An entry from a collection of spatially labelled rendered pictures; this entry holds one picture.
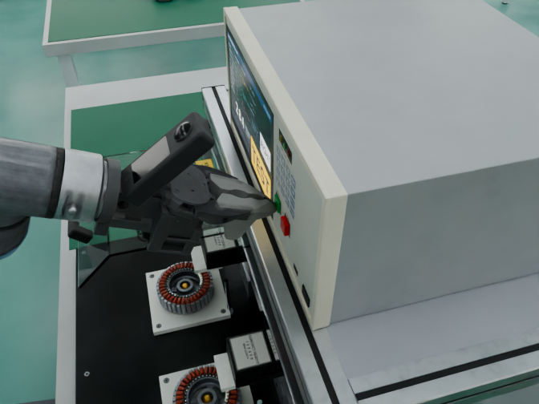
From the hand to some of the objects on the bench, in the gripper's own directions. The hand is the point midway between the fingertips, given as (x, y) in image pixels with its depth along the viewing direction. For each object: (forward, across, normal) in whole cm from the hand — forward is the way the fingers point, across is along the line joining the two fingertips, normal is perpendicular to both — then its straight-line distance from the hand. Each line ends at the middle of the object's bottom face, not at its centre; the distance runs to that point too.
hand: (269, 202), depth 63 cm
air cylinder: (+20, -20, -37) cm, 46 cm away
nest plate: (+7, +4, -43) cm, 44 cm away
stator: (+6, -20, -42) cm, 47 cm away
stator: (+6, +4, -42) cm, 42 cm away
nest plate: (+7, -20, -43) cm, 48 cm away
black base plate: (+9, -8, -44) cm, 46 cm away
